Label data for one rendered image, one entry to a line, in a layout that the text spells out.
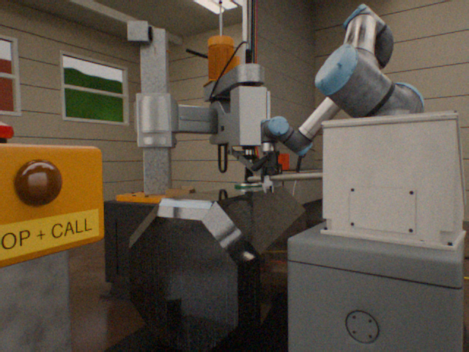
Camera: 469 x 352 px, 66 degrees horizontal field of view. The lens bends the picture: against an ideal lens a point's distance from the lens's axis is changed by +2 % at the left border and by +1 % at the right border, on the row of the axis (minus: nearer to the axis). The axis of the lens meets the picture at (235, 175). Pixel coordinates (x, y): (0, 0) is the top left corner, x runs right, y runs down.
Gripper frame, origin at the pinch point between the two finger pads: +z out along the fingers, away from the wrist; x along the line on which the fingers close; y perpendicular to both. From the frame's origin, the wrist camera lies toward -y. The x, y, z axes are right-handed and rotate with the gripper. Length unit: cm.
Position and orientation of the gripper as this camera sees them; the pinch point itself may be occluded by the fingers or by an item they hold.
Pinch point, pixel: (267, 191)
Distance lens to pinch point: 187.0
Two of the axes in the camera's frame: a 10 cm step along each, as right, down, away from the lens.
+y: 7.6, -0.4, -6.5
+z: 0.3, 10.0, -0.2
